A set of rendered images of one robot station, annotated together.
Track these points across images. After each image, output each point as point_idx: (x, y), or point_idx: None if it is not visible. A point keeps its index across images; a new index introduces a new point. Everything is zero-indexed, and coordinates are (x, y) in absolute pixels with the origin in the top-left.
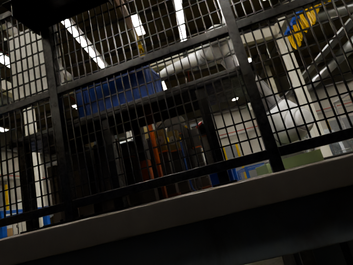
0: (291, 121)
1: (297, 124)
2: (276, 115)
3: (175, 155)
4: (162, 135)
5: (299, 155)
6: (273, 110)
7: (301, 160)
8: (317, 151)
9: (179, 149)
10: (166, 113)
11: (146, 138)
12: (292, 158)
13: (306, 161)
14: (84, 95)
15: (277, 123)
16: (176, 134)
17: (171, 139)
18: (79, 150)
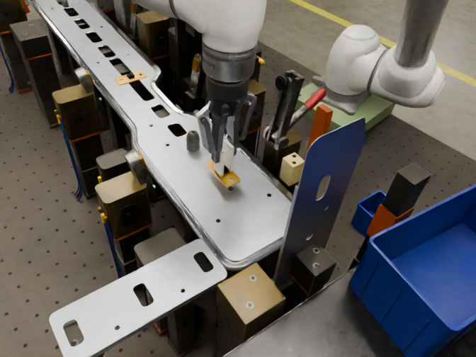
0: (428, 99)
1: (431, 103)
2: (416, 83)
3: (248, 138)
4: (296, 153)
5: (380, 113)
6: (418, 75)
7: (377, 119)
8: (393, 104)
9: (261, 127)
10: None
11: (292, 184)
12: (374, 118)
13: (380, 119)
14: (468, 327)
15: (406, 91)
16: (264, 99)
17: (252, 111)
18: (265, 326)
